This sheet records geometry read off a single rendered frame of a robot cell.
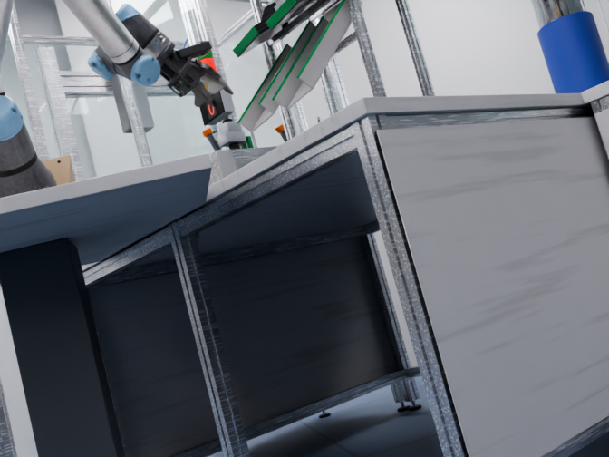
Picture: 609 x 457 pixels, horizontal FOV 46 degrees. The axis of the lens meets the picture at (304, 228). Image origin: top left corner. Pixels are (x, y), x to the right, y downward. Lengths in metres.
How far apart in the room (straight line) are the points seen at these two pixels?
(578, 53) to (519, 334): 0.99
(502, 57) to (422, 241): 4.28
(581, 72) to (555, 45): 0.11
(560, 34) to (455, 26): 3.28
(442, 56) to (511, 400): 4.13
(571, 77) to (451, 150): 0.82
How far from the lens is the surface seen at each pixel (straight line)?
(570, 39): 2.19
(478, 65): 5.40
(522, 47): 5.59
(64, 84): 3.11
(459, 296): 1.31
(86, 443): 1.71
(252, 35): 1.80
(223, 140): 2.01
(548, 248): 1.57
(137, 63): 1.85
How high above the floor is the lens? 0.53
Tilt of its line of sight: 6 degrees up
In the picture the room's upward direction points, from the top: 15 degrees counter-clockwise
